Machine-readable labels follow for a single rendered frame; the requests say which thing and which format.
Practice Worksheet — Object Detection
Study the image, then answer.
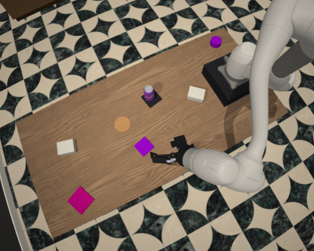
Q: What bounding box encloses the tan round flat disc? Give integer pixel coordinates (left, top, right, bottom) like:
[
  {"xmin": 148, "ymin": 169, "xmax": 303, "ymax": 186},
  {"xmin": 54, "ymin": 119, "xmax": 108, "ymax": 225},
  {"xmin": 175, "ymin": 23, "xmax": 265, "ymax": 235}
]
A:
[{"xmin": 114, "ymin": 116, "xmax": 131, "ymax": 132}]

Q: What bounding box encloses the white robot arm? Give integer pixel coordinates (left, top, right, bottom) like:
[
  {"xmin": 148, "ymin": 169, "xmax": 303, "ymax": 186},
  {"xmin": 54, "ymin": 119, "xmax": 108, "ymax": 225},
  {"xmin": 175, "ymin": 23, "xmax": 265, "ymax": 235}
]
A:
[{"xmin": 183, "ymin": 0, "xmax": 314, "ymax": 193}]

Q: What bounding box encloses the black square slate coaster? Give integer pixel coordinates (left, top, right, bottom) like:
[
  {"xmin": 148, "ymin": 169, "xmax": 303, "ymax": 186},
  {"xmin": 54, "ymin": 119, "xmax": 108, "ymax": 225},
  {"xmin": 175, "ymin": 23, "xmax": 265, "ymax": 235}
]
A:
[{"xmin": 141, "ymin": 90, "xmax": 162, "ymax": 108}]

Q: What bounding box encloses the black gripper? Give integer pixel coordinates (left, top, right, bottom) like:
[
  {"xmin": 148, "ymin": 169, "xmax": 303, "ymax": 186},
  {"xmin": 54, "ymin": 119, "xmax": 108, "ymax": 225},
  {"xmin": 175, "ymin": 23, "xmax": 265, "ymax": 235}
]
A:
[{"xmin": 150, "ymin": 144, "xmax": 195, "ymax": 167}]

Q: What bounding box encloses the magenta flat slab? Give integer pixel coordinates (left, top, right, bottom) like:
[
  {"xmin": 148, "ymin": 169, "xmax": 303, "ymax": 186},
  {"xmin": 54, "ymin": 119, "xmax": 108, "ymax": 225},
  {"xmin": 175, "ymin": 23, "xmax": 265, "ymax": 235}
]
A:
[{"xmin": 68, "ymin": 186, "xmax": 94, "ymax": 215}]

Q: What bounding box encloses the purple cylinder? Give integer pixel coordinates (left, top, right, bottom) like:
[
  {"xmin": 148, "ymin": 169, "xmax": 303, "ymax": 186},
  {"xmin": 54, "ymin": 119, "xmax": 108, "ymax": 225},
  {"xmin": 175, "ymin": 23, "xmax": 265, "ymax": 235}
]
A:
[{"xmin": 210, "ymin": 36, "xmax": 222, "ymax": 48}]

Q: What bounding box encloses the purple flat square block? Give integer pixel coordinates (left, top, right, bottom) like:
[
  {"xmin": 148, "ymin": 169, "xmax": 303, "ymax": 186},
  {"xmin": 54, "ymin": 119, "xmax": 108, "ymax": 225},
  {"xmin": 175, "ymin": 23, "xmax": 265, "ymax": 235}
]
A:
[{"xmin": 134, "ymin": 137, "xmax": 154, "ymax": 156}]

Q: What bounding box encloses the purple drink can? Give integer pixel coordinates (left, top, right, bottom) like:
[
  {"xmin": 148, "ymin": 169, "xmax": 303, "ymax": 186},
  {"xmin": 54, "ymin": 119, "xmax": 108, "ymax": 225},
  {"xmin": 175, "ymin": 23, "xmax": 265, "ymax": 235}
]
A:
[{"xmin": 144, "ymin": 85, "xmax": 154, "ymax": 101}]

